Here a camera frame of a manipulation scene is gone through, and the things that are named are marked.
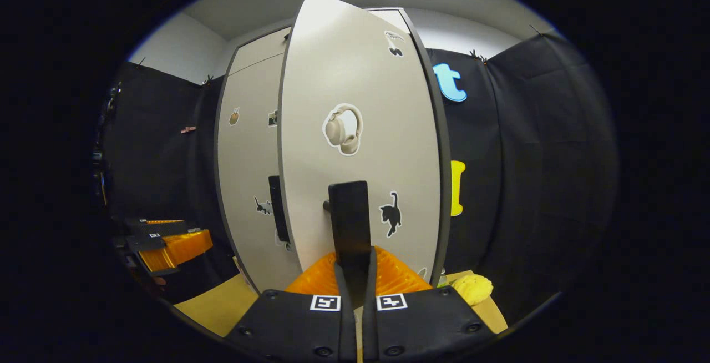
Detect black backdrop cloth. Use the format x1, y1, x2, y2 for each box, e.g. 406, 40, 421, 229
97, 33, 619, 325

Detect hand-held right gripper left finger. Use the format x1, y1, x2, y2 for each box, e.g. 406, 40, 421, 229
225, 246, 358, 363

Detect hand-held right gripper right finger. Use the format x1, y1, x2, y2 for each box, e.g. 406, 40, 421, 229
363, 246, 496, 363

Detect yellow spongy object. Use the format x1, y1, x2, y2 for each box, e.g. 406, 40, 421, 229
452, 274, 494, 306

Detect beige cabinet door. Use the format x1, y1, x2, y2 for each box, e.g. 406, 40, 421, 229
216, 52, 303, 293
277, 0, 444, 291

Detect beige double-door shoe cabinet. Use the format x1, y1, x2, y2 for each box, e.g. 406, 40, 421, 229
214, 7, 451, 294

